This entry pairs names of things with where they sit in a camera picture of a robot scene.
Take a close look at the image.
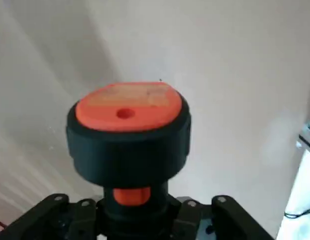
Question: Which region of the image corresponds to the white side table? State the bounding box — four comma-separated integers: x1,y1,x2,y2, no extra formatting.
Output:
284,147,310,240

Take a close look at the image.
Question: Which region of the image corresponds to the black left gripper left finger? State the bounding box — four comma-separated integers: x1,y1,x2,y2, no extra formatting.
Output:
0,192,105,240

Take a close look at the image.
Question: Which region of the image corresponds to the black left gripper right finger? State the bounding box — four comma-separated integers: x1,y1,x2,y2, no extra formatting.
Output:
169,194,277,240

